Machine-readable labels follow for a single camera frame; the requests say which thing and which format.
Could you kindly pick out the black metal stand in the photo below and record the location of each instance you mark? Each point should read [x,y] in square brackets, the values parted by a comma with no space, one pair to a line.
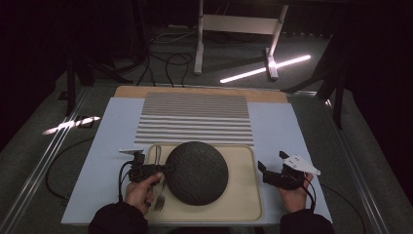
[70,87]
[337,97]

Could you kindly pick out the grey striped placemat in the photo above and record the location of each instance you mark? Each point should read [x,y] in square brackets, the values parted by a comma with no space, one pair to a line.
[195,120]

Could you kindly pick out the person's right hand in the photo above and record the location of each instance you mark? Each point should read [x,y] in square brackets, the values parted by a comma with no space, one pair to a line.
[295,200]

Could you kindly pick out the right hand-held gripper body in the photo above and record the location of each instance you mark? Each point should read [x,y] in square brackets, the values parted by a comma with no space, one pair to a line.
[285,180]

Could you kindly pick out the aluminium rail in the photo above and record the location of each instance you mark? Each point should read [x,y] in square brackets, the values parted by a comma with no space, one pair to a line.
[42,165]
[354,175]

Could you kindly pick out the white metal stand frame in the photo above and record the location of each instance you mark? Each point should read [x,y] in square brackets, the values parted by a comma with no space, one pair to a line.
[238,24]

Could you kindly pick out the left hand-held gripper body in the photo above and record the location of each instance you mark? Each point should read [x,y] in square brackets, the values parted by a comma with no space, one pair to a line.
[141,170]

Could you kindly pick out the beige tray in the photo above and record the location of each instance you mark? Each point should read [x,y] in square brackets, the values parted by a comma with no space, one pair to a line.
[243,195]

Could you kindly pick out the silver fork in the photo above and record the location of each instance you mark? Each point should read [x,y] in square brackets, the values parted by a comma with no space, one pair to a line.
[159,201]

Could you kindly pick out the silver table knife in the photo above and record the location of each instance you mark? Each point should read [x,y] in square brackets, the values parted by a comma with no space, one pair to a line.
[156,156]

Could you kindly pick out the person's left hand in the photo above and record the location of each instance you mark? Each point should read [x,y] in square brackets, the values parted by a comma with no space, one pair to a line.
[141,195]

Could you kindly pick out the round black plate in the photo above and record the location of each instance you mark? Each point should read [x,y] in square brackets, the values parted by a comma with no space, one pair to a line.
[198,174]

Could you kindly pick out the light blue table mat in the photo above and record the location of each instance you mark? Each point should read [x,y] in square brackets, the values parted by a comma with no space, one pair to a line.
[97,178]

